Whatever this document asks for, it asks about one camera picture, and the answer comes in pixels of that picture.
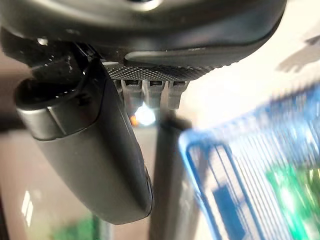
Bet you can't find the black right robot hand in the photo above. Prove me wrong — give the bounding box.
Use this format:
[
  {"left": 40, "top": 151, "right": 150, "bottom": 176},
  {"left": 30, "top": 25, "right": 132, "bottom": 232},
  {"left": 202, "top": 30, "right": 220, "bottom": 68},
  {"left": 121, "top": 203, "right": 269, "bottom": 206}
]
[{"left": 0, "top": 0, "right": 288, "bottom": 219}]

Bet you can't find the blue plastic shopping basket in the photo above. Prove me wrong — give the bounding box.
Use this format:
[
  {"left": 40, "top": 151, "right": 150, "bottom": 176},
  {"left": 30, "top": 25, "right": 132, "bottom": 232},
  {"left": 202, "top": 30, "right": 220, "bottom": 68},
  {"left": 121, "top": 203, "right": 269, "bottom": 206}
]
[{"left": 178, "top": 84, "right": 320, "bottom": 240}]

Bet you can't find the green Sprite bottle yellow cap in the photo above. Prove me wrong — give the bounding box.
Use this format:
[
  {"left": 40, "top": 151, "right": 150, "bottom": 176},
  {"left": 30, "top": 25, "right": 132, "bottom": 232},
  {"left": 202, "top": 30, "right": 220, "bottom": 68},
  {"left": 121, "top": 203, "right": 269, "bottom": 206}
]
[
  {"left": 51, "top": 216, "right": 102, "bottom": 240},
  {"left": 263, "top": 162, "right": 320, "bottom": 240}
]

